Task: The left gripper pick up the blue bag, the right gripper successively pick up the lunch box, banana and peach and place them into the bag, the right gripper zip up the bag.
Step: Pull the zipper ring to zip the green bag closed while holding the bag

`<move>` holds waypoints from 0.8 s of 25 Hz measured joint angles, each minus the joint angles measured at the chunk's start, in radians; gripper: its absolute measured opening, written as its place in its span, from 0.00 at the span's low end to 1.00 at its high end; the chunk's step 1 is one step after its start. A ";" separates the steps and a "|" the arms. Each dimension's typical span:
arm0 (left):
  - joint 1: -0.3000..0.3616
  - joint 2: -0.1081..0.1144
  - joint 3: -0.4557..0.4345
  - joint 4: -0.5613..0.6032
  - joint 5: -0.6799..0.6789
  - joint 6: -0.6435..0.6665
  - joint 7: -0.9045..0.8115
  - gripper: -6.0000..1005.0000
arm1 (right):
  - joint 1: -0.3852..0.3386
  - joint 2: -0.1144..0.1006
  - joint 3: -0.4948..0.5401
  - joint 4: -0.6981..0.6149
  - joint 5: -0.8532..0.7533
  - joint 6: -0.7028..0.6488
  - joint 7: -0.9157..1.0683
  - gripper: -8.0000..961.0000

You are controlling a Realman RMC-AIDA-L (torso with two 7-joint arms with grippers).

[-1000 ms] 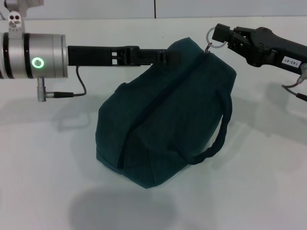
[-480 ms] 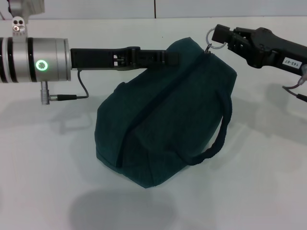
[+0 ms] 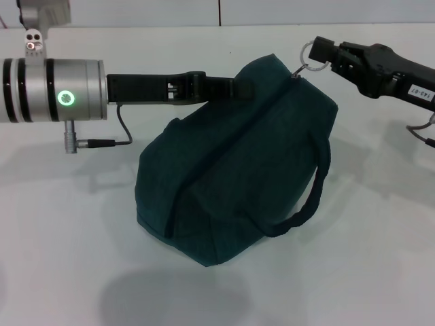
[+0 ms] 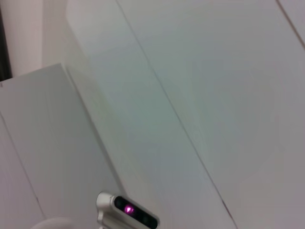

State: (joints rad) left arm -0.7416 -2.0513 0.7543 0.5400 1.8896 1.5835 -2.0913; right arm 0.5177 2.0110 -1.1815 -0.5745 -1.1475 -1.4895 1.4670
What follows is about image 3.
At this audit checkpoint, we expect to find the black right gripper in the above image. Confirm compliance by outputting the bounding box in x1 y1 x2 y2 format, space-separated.
309 35 435 112

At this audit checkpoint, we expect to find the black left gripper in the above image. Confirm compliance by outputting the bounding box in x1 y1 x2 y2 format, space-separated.
106 71 256 107

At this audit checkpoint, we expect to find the dark teal insulated lunch bag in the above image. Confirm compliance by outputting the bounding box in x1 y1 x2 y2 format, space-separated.
135 39 340 268

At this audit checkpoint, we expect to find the grey right arm cable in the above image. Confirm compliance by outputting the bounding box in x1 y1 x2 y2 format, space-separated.
405 113 435 149

